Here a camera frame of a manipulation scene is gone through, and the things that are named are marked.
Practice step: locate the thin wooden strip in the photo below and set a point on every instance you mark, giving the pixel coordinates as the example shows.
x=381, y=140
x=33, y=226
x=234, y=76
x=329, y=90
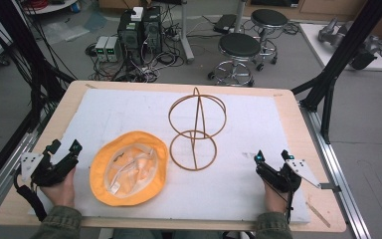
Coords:
x=318, y=214

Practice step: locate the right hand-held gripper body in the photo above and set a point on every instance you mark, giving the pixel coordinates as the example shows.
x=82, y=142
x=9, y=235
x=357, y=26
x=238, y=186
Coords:
x=283, y=181

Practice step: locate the white box device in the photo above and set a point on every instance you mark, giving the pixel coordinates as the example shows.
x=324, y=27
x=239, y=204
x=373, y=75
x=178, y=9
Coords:
x=137, y=14

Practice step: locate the grey power supply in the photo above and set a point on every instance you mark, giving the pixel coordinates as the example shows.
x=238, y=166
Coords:
x=101, y=48
x=113, y=48

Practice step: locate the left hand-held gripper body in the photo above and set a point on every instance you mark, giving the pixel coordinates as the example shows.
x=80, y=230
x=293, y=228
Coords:
x=51, y=172

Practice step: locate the black computer tower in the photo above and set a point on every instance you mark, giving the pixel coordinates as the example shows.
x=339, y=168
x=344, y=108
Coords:
x=152, y=30
x=129, y=36

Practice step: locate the yellow bucket hat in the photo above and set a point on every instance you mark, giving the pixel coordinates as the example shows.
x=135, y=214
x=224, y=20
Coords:
x=101, y=172

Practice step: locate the white cloth mat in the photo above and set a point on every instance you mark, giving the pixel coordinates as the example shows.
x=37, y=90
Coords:
x=139, y=109

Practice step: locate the white floor board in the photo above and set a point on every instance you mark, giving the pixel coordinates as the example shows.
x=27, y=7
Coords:
x=315, y=43

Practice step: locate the person's left hand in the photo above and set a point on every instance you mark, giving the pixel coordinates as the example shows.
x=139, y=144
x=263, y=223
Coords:
x=61, y=192

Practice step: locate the aluminium rail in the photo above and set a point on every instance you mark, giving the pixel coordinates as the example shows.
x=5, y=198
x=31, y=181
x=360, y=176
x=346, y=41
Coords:
x=336, y=172
x=6, y=172

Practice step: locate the person's right hand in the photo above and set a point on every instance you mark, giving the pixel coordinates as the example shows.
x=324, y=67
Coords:
x=275, y=200

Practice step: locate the black round stool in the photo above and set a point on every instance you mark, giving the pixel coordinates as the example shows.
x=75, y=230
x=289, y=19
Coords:
x=269, y=17
x=239, y=45

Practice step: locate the grey metal stand leg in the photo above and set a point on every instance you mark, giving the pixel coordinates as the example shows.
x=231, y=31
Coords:
x=186, y=36

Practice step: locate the round white table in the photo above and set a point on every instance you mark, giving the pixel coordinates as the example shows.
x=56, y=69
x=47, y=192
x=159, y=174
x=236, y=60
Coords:
x=53, y=6

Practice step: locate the flat black box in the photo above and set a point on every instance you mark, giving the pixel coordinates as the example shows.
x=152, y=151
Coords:
x=225, y=23

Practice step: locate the black frame post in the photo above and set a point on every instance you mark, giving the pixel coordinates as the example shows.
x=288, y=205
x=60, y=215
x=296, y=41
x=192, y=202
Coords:
x=343, y=53
x=16, y=40

